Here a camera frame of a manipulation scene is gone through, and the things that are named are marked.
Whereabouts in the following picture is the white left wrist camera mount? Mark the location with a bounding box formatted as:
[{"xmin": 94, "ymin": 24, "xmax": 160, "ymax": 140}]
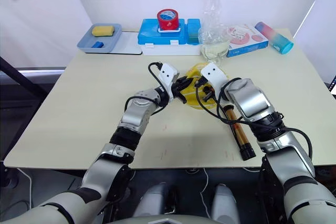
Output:
[{"xmin": 158, "ymin": 62, "xmax": 180, "ymax": 89}]

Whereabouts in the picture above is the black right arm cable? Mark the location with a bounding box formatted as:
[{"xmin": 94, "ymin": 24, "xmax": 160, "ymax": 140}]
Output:
[{"xmin": 195, "ymin": 77, "xmax": 313, "ymax": 162}]

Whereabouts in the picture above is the gold and black hand pump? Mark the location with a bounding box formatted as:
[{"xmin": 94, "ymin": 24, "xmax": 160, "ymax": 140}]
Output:
[{"xmin": 222, "ymin": 104, "xmax": 257, "ymax": 162}]

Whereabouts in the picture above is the yellow sponge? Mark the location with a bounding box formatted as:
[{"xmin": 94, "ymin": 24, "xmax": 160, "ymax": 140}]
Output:
[{"xmin": 91, "ymin": 25, "xmax": 116, "ymax": 37}]

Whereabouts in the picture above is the blue plastic tray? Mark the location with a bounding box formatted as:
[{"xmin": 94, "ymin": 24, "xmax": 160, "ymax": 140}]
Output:
[{"xmin": 77, "ymin": 23, "xmax": 122, "ymax": 54}]

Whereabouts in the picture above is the clear round container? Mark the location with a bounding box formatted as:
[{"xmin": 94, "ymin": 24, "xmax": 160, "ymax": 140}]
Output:
[{"xmin": 200, "ymin": 40, "xmax": 229, "ymax": 64}]

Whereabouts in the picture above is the flat box with pink print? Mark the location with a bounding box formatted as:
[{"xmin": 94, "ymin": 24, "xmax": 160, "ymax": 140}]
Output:
[{"xmin": 225, "ymin": 23, "xmax": 270, "ymax": 58}]

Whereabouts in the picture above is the dark screen edge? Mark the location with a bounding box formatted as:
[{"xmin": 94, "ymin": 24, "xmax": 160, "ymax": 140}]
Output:
[{"xmin": 328, "ymin": 76, "xmax": 336, "ymax": 96}]

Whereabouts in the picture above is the clear plastic bag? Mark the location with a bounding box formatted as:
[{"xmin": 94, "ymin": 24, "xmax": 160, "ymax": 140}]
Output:
[{"xmin": 197, "ymin": 0, "xmax": 232, "ymax": 63}]

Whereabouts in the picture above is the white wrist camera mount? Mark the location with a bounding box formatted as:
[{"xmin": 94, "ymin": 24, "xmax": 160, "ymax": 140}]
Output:
[
  {"xmin": 158, "ymin": 62, "xmax": 180, "ymax": 89},
  {"xmin": 200, "ymin": 61, "xmax": 229, "ymax": 97}
]

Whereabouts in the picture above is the red tape roll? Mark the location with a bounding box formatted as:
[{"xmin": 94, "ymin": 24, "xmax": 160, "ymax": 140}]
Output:
[{"xmin": 156, "ymin": 9, "xmax": 180, "ymax": 31}]

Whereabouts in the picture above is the pink and blue gradient tumbler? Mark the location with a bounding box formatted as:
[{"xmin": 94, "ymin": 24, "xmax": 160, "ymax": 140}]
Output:
[{"xmin": 254, "ymin": 21, "xmax": 295, "ymax": 55}]

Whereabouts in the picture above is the white thin floor cable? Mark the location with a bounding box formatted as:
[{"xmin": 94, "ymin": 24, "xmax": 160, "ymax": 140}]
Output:
[{"xmin": 15, "ymin": 167, "xmax": 34, "ymax": 209}]

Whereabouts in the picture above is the grey robot torso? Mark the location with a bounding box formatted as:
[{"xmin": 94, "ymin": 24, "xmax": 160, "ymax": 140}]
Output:
[{"xmin": 104, "ymin": 214, "xmax": 219, "ymax": 224}]

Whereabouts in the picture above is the black slanted pole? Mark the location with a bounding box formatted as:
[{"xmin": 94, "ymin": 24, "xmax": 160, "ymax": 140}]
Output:
[{"xmin": 0, "ymin": 56, "xmax": 51, "ymax": 97}]

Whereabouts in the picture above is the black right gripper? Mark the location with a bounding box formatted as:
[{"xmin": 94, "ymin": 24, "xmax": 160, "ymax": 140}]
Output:
[{"xmin": 203, "ymin": 85, "xmax": 216, "ymax": 102}]

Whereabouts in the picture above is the grey rounded robot leg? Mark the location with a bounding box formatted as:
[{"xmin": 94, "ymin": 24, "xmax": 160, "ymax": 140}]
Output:
[
  {"xmin": 134, "ymin": 182, "xmax": 172, "ymax": 220},
  {"xmin": 211, "ymin": 183, "xmax": 242, "ymax": 224}
]

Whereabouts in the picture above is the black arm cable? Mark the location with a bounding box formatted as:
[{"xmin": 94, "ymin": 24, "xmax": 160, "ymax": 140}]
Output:
[
  {"xmin": 195, "ymin": 77, "xmax": 313, "ymax": 162},
  {"xmin": 124, "ymin": 62, "xmax": 175, "ymax": 116}
]

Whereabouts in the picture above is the white tape holder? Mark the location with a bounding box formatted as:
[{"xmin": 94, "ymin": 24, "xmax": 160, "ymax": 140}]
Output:
[{"xmin": 157, "ymin": 26, "xmax": 183, "ymax": 35}]

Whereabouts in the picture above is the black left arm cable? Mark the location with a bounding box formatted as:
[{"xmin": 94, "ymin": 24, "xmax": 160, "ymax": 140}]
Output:
[{"xmin": 124, "ymin": 62, "xmax": 175, "ymax": 116}]

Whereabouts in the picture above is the white hanging cable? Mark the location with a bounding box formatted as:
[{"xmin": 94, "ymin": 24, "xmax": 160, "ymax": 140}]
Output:
[{"xmin": 199, "ymin": 167, "xmax": 211, "ymax": 217}]

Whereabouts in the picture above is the white flat board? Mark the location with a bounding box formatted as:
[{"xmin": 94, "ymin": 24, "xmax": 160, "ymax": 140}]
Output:
[{"xmin": 111, "ymin": 31, "xmax": 144, "ymax": 56}]

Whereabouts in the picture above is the light blue small box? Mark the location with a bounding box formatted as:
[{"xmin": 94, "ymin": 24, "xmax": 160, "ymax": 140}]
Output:
[{"xmin": 186, "ymin": 18, "xmax": 202, "ymax": 47}]

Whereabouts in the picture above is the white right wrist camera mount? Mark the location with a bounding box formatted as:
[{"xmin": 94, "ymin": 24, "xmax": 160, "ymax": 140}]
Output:
[{"xmin": 200, "ymin": 61, "xmax": 229, "ymax": 97}]

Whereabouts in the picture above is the blue and white storage box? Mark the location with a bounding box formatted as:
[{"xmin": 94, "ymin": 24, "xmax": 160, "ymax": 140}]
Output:
[{"xmin": 136, "ymin": 18, "xmax": 202, "ymax": 57}]

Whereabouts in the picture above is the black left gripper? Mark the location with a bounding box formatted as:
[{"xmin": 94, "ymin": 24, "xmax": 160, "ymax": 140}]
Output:
[{"xmin": 170, "ymin": 76, "xmax": 196, "ymax": 104}]

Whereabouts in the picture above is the yellow ball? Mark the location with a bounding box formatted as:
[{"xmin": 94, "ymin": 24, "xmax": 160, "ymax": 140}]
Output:
[{"xmin": 182, "ymin": 62, "xmax": 229, "ymax": 111}]

